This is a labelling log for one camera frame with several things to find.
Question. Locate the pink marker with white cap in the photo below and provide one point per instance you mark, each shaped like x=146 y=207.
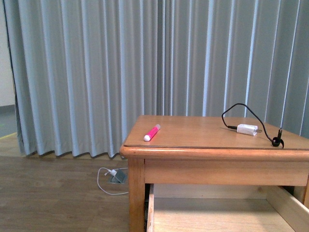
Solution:
x=148 y=137

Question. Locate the wooden drawer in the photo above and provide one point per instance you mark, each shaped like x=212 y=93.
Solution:
x=224 y=208

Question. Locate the wooden nightstand cabinet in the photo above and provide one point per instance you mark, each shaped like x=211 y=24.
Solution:
x=191 y=150

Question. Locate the white plug on floor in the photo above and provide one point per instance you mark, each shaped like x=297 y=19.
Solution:
x=113 y=172

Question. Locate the open metal floor socket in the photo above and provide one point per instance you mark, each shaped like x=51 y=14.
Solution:
x=119 y=178

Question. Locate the grey pleated curtain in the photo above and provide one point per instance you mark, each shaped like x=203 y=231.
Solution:
x=84 y=70

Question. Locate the white charger adapter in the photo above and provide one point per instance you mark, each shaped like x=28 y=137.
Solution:
x=246 y=129

